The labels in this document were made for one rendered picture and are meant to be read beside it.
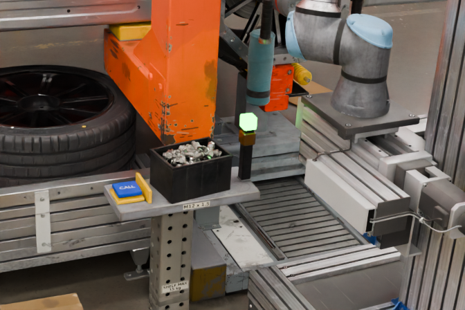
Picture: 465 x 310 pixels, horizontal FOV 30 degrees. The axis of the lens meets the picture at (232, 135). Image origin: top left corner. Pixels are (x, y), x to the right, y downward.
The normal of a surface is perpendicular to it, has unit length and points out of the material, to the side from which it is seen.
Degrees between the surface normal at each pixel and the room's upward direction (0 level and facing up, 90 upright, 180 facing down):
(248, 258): 0
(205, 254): 0
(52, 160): 90
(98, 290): 0
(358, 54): 90
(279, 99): 90
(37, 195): 90
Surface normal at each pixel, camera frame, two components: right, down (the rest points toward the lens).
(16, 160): -0.02, 0.42
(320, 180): -0.90, 0.14
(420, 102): 0.06, -0.91
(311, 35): -0.29, 0.17
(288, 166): 0.40, 0.41
